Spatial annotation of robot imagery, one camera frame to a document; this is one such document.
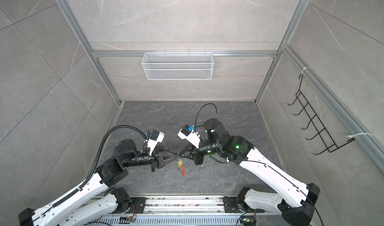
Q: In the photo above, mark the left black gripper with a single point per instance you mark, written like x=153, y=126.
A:
x=156, y=159

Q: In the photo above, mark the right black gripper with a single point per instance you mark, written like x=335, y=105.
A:
x=195, y=155

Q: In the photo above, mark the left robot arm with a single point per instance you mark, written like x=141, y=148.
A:
x=97, y=196

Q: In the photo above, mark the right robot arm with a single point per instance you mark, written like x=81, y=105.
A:
x=293, y=200

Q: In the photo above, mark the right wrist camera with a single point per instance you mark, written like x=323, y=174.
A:
x=188, y=133

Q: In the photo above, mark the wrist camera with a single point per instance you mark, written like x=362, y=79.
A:
x=154, y=138
x=188, y=133

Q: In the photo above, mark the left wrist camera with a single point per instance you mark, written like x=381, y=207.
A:
x=154, y=138

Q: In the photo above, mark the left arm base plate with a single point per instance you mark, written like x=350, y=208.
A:
x=136, y=205

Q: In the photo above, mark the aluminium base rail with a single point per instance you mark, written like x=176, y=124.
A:
x=197, y=211

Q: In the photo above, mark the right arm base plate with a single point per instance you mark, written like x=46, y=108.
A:
x=231, y=205

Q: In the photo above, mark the white wire mesh basket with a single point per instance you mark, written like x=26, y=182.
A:
x=178, y=66

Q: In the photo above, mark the black wire hook rack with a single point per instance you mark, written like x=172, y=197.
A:
x=315, y=122

